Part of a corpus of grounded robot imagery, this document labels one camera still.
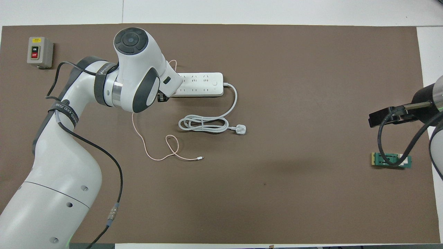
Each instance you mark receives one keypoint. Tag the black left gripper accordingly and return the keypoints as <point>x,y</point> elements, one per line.
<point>162,98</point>

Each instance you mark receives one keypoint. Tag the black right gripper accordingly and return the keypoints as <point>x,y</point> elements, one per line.
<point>424,103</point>

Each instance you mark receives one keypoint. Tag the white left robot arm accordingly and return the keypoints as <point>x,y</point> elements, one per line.
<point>62,180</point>

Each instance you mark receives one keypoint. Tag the white power strip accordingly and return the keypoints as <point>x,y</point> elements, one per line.
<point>200,84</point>

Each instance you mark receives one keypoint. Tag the brown table mat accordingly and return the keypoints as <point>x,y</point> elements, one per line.
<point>294,173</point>

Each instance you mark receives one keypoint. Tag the green knife switch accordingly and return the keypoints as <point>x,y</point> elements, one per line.
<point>389,160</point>

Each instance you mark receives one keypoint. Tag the grey on-off switch box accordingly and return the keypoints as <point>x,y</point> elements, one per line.
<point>38,52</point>

